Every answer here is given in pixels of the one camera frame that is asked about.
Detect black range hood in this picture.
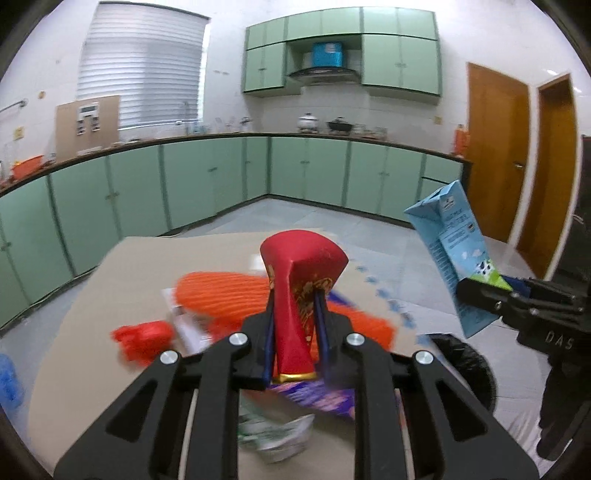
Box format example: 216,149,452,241
288,67,361,86

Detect black trash bin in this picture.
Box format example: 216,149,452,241
428,333,497,413

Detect white cooking pot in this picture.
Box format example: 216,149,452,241
297,113,318,134

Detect clear green printed wrapper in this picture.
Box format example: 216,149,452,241
161,288,213,356

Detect chrome sink faucet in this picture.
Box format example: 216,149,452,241
175,100,191,136

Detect cardboard box with dispenser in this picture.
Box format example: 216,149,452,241
55,95,120,161

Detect blue box above hood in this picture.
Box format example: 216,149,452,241
311,42,346,68

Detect window blinds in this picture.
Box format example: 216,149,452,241
76,2,209,128

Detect orange plastic basin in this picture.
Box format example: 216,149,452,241
11,155,43,181

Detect orange thermos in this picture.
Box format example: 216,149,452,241
452,124,470,158

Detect small red plastic bag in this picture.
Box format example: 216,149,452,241
110,321,175,366

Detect wall towel bar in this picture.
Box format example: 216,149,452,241
0,98,28,114

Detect blue plastic bag on floor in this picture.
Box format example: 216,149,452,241
0,353,24,411

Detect green upper cabinets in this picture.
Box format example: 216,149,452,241
242,7,443,103

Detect black wok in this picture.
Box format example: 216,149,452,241
327,117,353,136

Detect green lower cabinets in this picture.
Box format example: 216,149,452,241
1,134,471,324

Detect orange foam net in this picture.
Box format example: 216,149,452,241
324,301,398,350
174,272,270,341

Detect blue milk carton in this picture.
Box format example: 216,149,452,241
405,180,512,338

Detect brown wooden door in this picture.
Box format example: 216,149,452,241
467,63,530,242

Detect green milk carton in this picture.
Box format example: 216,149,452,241
238,395,315,464

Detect red gold gift pouch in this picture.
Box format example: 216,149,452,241
259,230,349,383

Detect green cabinets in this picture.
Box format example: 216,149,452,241
242,7,443,103
1,134,471,324

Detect blue cracker bag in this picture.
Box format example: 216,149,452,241
269,287,359,422

